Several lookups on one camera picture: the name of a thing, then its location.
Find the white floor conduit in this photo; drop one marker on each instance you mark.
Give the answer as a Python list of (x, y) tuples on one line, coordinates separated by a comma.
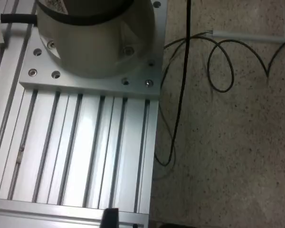
[(247, 36)]

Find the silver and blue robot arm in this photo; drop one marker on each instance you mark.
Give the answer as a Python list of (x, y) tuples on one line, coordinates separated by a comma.
[(95, 42)]

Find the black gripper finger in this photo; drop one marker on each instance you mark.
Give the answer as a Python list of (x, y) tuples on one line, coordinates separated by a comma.
[(110, 219)]

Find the aluminium profile robot stand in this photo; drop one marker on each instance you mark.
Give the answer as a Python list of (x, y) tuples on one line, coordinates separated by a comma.
[(69, 142)]

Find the aluminium mounting plate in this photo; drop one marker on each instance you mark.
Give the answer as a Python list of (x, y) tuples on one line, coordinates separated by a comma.
[(92, 84)]

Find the small metal slot nut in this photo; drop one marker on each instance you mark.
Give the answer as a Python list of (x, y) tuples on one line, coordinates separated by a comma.
[(20, 154)]

